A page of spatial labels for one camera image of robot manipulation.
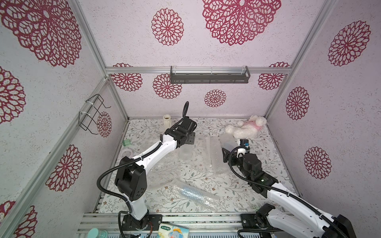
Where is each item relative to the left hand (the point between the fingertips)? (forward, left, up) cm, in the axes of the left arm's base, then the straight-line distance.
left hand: (186, 137), depth 87 cm
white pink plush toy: (+11, -42, -8) cm, 44 cm away
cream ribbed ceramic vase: (+14, +13, -2) cm, 19 cm away
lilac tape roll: (+1, +40, -16) cm, 43 cm away
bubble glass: (-1, -11, -17) cm, 20 cm away
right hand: (-10, -23, +4) cm, 25 cm away
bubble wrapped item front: (-29, -3, -11) cm, 31 cm away
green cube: (+7, +43, -16) cm, 46 cm away
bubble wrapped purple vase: (+5, -28, -12) cm, 31 cm away
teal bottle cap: (-47, +38, -6) cm, 61 cm away
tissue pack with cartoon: (-45, +8, -10) cm, 47 cm away
